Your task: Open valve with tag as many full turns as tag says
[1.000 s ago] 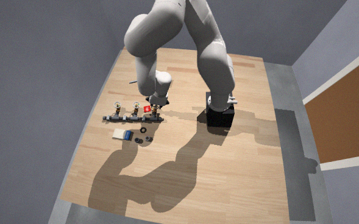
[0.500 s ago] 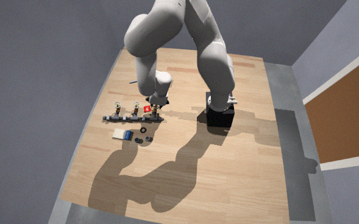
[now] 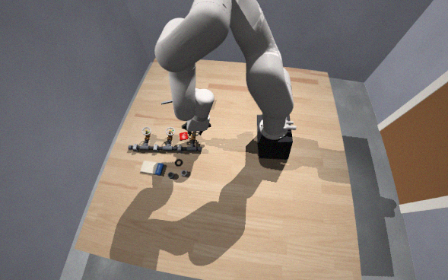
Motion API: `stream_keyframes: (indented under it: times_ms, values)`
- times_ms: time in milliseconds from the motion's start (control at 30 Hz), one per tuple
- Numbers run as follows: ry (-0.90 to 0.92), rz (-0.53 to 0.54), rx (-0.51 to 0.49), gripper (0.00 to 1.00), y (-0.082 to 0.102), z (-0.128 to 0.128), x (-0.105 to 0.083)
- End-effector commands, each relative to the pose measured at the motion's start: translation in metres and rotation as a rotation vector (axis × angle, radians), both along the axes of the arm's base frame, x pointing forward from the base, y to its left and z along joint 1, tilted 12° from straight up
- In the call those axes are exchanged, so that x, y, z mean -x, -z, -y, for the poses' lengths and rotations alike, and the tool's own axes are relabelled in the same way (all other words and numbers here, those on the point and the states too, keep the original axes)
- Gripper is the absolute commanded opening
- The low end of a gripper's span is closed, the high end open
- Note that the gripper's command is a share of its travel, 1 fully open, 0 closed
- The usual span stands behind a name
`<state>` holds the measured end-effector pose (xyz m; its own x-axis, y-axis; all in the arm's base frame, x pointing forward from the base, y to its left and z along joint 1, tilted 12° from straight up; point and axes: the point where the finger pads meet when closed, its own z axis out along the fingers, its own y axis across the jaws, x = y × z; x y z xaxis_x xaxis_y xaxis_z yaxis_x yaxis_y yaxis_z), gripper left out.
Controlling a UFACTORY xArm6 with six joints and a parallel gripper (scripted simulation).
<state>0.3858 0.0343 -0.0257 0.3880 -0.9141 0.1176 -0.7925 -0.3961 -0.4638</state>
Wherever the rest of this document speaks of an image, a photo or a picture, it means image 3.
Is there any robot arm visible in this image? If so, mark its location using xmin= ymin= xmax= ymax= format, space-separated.
xmin=155 ymin=0 xmax=297 ymax=140

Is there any grey pipe manifold with three valves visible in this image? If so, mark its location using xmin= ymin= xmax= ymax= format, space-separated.
xmin=128 ymin=127 xmax=202 ymax=153

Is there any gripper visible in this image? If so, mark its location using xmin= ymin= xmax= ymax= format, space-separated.
xmin=182 ymin=115 xmax=211 ymax=136

